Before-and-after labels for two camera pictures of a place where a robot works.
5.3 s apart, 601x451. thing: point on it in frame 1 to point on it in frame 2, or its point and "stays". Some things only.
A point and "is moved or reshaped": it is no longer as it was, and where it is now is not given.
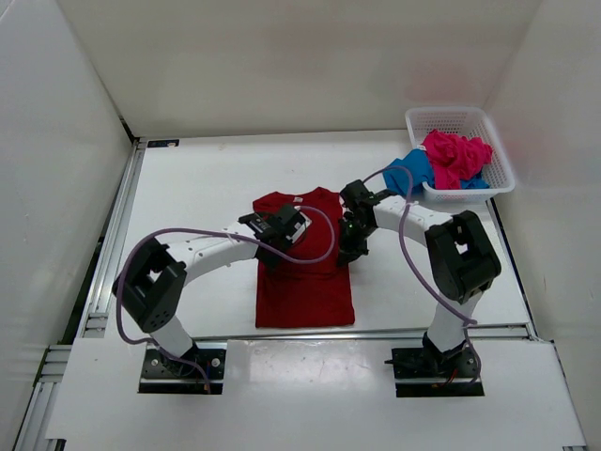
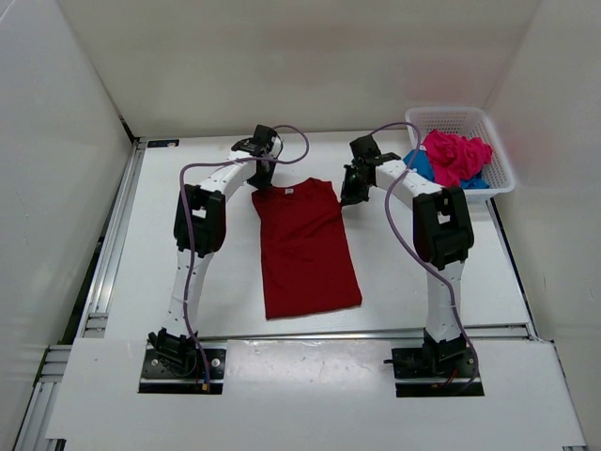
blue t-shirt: [420, 166] stays
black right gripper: [348, 251] to [347, 195]
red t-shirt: [290, 295] is moved or reshaped
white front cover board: [312, 392] stays
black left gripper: [269, 260] to [262, 183]
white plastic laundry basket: [471, 123] stays
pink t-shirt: [455, 158] stays
